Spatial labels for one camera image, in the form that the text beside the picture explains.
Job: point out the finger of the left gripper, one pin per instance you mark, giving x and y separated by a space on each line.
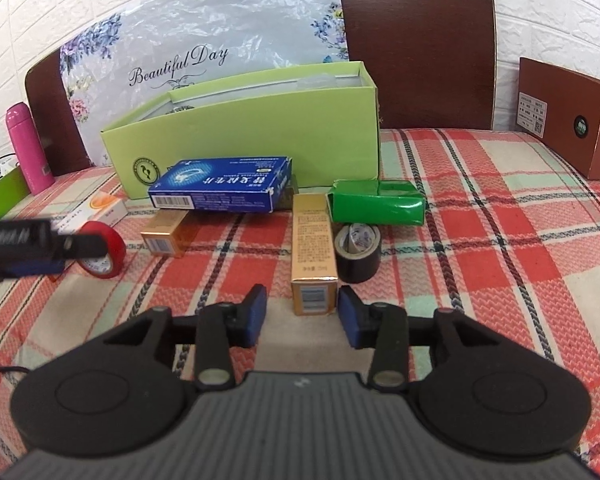
23 268

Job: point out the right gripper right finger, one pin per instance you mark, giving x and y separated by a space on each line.
381 327

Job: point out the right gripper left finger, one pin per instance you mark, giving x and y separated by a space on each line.
221 327

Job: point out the long gold cardboard box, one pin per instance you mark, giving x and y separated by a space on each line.
314 278

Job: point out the red tape roll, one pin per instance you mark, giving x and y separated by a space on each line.
110 264

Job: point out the small gold cardboard box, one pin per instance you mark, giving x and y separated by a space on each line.
169 232

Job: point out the blue medicine box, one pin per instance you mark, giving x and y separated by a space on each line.
231 184

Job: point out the small green storage bin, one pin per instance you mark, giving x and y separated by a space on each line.
13 189

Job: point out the pink thermos bottle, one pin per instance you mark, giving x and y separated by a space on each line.
28 148

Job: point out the black tape roll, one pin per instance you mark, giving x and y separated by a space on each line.
358 252

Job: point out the white orange medicine box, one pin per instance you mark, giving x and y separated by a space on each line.
102 207

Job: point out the green packet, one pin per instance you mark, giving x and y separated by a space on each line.
382 202

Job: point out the red plaid bed sheet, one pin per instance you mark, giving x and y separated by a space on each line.
511 237

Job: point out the green cardboard shoe box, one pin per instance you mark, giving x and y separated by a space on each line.
324 117

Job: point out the brown cardboard shoe box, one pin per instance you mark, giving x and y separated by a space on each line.
561 108

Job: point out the dark brown wooden headboard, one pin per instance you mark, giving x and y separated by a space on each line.
432 62

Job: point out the floral plastic-wrapped pillow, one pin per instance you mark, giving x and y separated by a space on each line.
154 46

